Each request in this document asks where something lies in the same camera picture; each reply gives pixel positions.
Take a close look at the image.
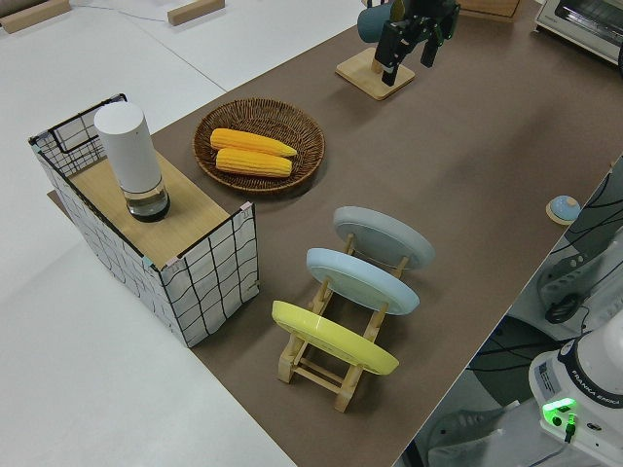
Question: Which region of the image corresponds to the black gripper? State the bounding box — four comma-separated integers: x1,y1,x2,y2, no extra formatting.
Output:
375,0,461,88

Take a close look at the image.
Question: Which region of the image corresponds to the gray plate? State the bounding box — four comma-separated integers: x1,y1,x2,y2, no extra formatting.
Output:
332,205,436,271

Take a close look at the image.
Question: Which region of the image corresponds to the light blue plate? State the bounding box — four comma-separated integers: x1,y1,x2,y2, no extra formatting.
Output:
305,247,421,317

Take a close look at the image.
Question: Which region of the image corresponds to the yellow plate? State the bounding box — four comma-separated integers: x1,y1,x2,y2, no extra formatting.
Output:
271,300,401,377

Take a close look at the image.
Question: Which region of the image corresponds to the wooden plate rack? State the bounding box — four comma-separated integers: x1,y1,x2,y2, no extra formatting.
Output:
276,232,411,413

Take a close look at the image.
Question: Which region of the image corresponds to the dark teal mug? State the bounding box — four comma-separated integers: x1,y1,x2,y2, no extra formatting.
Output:
357,2,396,44

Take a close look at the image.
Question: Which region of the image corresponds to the wooden mug tree stand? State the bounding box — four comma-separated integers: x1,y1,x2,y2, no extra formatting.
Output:
335,46,417,102

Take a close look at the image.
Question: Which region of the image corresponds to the wooden drawer cabinet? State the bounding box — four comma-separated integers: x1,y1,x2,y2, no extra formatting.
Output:
457,0,522,24

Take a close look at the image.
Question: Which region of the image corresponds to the brown table mat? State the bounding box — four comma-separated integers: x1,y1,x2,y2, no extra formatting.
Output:
46,0,623,467

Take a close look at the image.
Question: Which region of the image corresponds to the brown wicker basket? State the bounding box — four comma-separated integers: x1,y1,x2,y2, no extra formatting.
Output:
193,97,326,196

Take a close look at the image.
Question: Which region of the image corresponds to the white toaster oven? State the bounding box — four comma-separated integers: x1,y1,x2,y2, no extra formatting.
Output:
532,0,623,74

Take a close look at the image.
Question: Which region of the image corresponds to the yellow corn cob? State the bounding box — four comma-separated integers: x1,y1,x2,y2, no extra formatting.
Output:
209,126,299,159
214,147,294,178

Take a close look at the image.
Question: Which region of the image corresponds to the blue service bell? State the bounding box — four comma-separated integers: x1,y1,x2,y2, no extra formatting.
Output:
545,194,580,226

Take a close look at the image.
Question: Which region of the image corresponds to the short wooden block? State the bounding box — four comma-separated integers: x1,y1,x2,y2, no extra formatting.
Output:
166,0,226,26

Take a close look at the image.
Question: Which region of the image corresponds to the white cylindrical dispenser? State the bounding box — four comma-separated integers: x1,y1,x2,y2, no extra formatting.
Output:
93,101,171,224

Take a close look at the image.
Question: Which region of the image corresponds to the grid-patterned box with wooden board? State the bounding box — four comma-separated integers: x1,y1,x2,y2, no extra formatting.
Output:
27,92,259,349

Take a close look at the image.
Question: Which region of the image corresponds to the long wooden block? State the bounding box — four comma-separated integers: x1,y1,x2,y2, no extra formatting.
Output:
0,0,71,34

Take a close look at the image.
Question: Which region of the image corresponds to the gray stand foot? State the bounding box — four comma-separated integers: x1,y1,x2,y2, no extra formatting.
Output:
417,406,508,467

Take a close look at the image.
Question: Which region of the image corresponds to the thin gray cable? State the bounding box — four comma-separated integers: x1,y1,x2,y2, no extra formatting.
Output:
72,0,169,23

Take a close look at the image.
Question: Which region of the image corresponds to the black looped cable with plug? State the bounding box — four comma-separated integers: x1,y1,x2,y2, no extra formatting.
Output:
543,167,623,326

